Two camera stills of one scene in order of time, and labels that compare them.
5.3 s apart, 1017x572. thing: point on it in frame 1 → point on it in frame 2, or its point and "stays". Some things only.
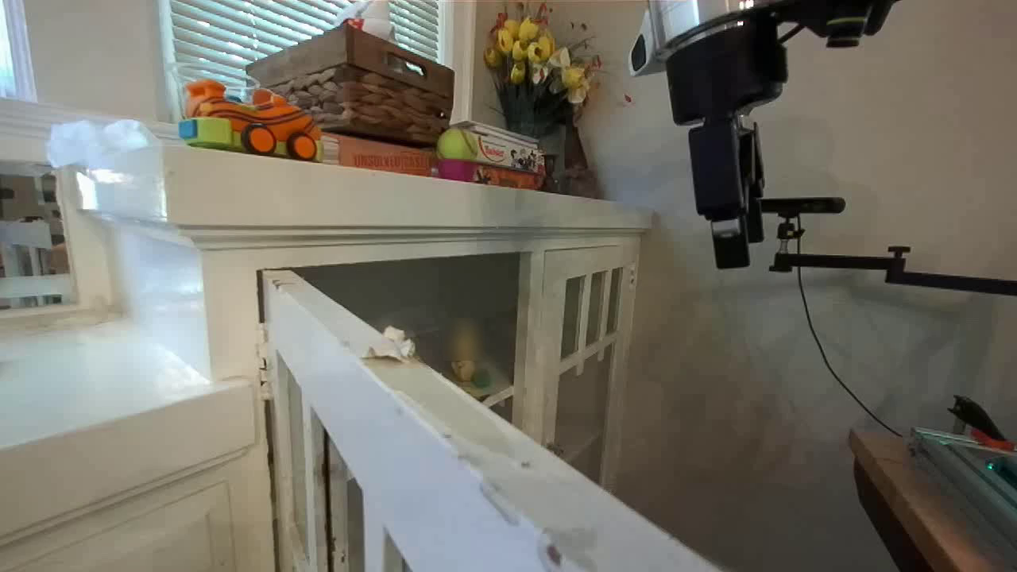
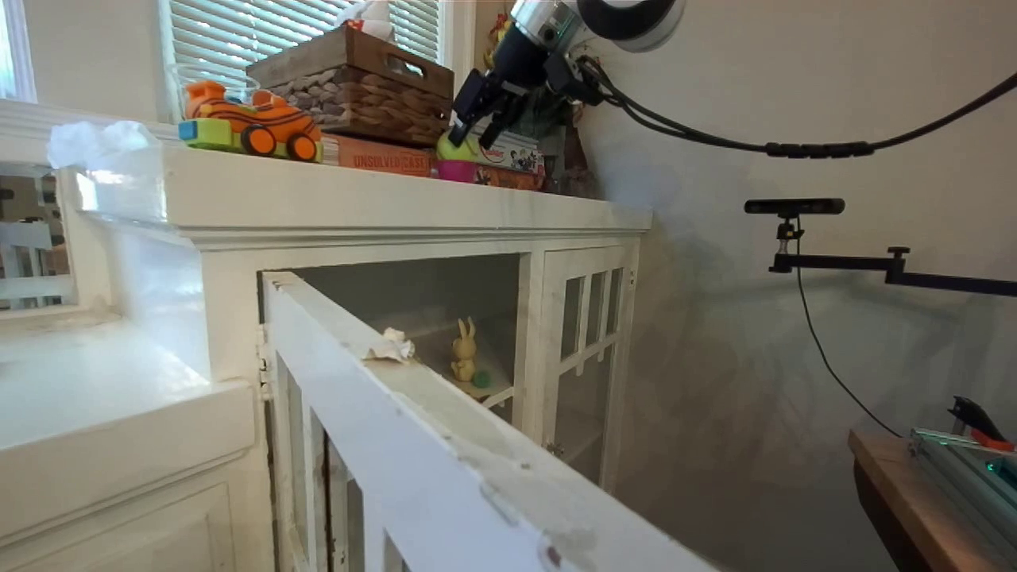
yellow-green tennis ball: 459,145 stays
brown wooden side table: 922,516 stays
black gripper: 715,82 → 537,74
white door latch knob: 392,346 stays
